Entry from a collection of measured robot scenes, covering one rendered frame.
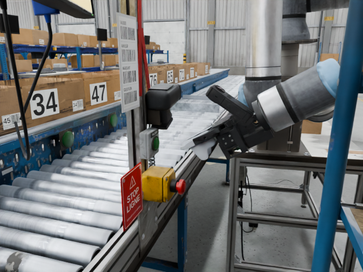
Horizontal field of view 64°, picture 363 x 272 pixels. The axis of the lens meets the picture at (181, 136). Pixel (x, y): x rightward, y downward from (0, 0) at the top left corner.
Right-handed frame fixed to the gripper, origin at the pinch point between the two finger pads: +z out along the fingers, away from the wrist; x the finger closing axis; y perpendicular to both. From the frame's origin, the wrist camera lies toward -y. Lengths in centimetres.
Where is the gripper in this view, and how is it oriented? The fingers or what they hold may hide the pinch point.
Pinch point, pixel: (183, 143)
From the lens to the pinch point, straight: 70.8
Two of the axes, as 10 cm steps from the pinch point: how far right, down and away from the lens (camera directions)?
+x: 2.8, -2.7, 9.2
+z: -8.2, 4.2, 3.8
